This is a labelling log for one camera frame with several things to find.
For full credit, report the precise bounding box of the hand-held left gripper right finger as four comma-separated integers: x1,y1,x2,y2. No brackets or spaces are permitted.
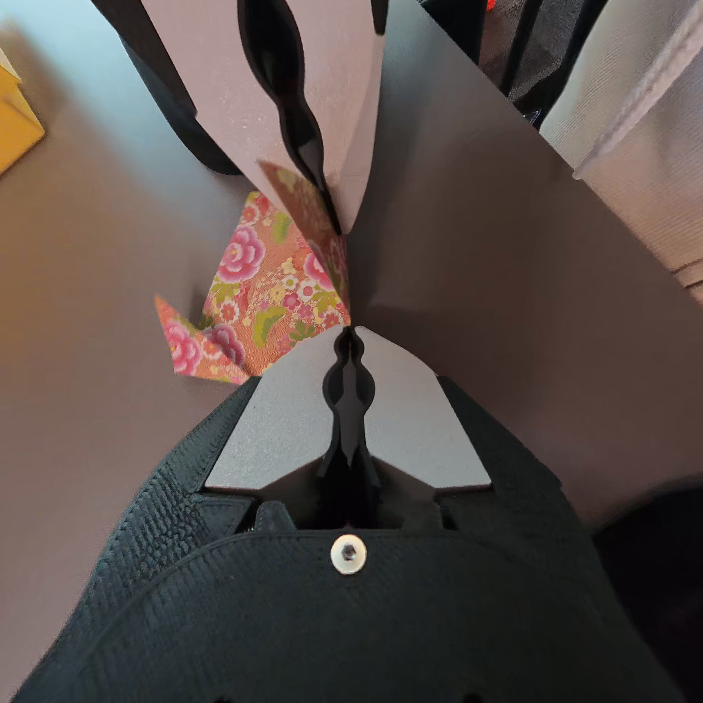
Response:
350,327,493,493

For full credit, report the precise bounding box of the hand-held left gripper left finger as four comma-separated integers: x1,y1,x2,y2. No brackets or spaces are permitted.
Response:
202,327,351,494

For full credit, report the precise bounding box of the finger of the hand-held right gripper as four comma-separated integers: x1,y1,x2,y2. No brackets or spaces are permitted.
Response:
142,0,336,220
280,0,386,235

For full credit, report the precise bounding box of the floral origami paper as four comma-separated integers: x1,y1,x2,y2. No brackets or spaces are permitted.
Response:
153,162,353,386

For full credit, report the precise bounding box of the yellow box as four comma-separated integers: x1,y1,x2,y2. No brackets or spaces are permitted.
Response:
0,49,48,178

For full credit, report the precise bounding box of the black mesh chair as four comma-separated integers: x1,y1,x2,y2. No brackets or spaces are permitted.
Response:
417,0,607,128

